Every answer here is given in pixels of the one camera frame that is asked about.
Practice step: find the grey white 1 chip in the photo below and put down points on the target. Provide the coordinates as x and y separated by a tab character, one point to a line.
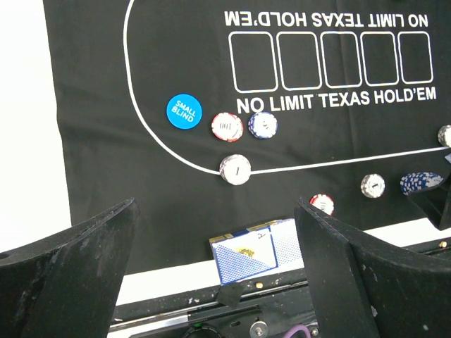
235	169

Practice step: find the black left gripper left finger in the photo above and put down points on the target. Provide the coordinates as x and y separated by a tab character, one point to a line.
67	284

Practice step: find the red white 100 chip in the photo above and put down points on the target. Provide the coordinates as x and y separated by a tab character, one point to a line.
227	127

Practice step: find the grey white chip right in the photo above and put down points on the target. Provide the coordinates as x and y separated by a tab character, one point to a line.
444	136

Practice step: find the blue small blind button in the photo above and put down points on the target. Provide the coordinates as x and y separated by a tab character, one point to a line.
184	111

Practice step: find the black poker table mat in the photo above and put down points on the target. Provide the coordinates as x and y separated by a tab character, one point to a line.
246	141

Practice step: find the red white chip near edge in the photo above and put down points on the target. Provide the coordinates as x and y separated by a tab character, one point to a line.
323	202

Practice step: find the blue white 5 chip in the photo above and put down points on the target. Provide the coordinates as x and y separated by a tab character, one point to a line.
263	125

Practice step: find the blue white chip stack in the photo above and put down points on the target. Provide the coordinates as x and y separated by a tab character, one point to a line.
417	181

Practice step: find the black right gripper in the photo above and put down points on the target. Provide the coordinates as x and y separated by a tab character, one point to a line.
434	202

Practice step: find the blue playing card deck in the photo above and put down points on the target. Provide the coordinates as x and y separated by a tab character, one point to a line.
256	250

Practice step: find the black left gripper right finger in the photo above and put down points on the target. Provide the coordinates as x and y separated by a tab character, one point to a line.
362	286

